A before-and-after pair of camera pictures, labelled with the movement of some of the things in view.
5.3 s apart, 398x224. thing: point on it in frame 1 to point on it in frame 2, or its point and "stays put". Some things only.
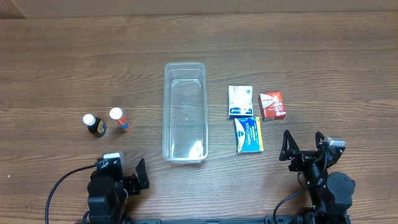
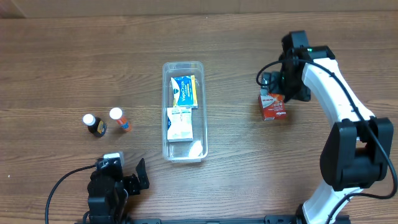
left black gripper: (131, 182) stays put
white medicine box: (240, 101) to (179, 123)
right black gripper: (304, 157) to (277, 82)
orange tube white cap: (116, 113) stays put
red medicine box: (272, 106) stays put
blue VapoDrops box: (249, 136) to (184, 91)
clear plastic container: (185, 129) stays put
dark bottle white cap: (96, 126) stays put
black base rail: (278, 219) stays put
